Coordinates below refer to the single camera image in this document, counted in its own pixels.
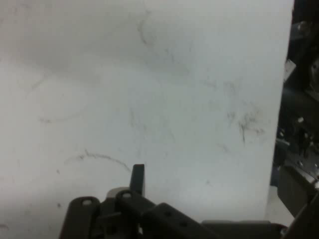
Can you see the dark machinery beside table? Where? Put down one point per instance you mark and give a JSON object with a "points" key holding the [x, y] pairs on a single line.
{"points": [[296, 189]]}

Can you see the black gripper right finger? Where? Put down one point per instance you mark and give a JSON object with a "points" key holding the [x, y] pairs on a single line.
{"points": [[149, 214]]}

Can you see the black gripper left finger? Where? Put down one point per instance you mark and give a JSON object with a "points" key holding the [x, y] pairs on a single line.
{"points": [[79, 219]]}

